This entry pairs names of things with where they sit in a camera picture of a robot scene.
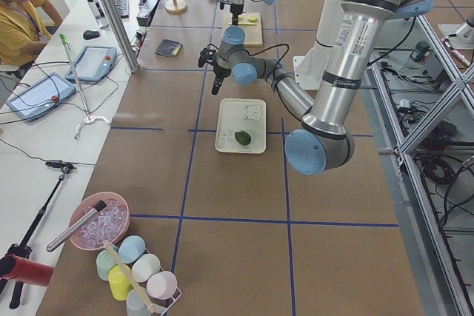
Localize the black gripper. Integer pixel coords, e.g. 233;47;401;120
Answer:
230;0;244;25
211;53;231;95

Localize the pink mixing bowl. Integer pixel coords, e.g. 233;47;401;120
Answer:
70;192;130;251

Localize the wooden cutting board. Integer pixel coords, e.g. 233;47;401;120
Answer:
221;13;263;47

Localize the upper lemon slice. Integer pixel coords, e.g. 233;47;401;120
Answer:
247;15;258;22

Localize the white bear serving tray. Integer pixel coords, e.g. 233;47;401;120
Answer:
215;98;267;154

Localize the wooden mug tree stand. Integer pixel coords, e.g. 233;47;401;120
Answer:
164;0;187;15

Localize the grey folded cloth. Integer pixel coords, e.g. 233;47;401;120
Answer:
155;38;182;58

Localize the green avocado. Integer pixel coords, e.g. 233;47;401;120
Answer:
234;130;252;146

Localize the black keyboard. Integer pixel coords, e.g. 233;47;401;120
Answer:
113;0;130;19

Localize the far teach pendant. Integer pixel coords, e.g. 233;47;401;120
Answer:
74;46;117;83

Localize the teach pendant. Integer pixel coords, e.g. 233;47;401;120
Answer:
6;73;76;121
74;46;117;83

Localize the metal rod white stand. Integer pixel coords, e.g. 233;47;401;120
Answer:
59;33;111;140

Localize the black computer mouse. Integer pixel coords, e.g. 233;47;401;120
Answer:
82;30;101;40

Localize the metal muddler rod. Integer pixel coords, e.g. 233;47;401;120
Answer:
46;200;107;252

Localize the near teach pendant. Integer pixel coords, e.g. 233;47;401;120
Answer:
6;73;76;121

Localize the light blue cup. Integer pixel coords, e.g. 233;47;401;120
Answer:
118;235;146;264

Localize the wooden stick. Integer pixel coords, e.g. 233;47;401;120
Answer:
103;241;159;315

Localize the white cup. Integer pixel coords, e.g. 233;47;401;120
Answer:
131;253;161;283

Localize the seated person yellow shirt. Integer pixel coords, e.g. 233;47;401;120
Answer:
1;0;63;67

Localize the light pink cup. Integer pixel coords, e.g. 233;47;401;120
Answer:
146;271;178;300

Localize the light green cup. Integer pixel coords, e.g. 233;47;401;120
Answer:
96;249;116;281

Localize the yellow cup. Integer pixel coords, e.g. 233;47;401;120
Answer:
108;265;133;301

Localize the grey cup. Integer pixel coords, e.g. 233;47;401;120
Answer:
126;289;151;316

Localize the black tripod stick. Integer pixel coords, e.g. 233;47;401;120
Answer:
1;161;76;292

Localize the red bottle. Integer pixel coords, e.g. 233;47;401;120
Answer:
1;255;54;287

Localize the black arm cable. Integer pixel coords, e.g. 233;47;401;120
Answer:
244;43;290;84

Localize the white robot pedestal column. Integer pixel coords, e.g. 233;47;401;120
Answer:
293;0;343;90

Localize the aluminium frame post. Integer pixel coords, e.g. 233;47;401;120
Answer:
100;0;140;73

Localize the white wire cup rack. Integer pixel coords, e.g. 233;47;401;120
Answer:
140;247;183;316

